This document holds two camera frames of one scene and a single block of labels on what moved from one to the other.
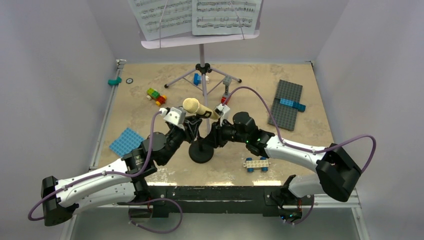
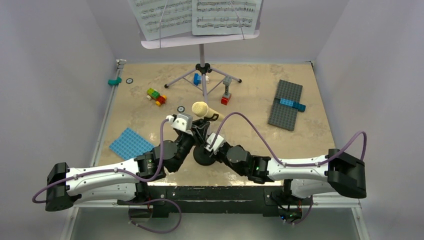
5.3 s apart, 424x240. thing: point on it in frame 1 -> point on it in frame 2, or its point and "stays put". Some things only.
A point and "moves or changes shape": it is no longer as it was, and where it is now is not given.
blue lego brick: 299,107 stays put
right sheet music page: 225,17 stays put
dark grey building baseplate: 285,116 stays put
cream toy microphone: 192,105 moves or changes shape
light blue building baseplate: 127,141 stays put
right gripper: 215,138 -> 216,156
